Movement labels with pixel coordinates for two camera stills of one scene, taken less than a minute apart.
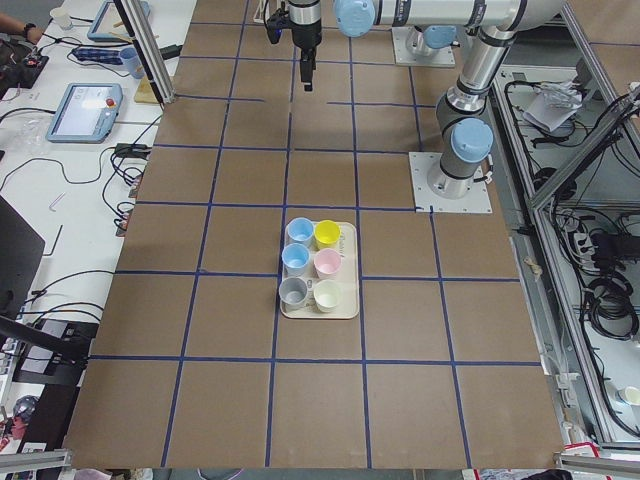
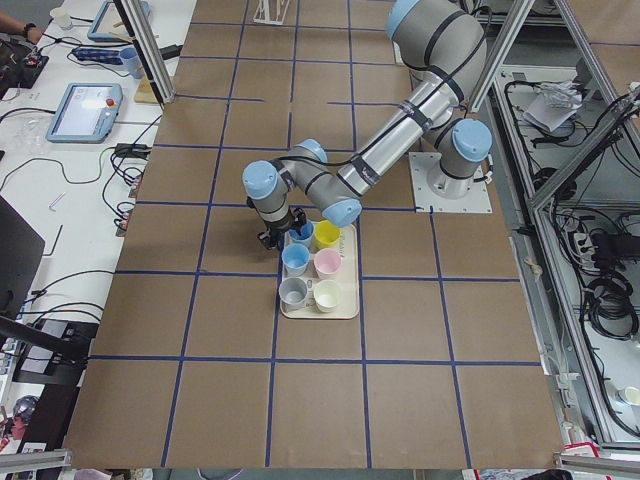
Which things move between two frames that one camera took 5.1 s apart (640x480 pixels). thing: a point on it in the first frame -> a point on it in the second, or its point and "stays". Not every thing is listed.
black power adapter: [132, 150] stays
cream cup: [327, 294] stays
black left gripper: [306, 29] -> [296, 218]
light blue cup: [299, 231] stays
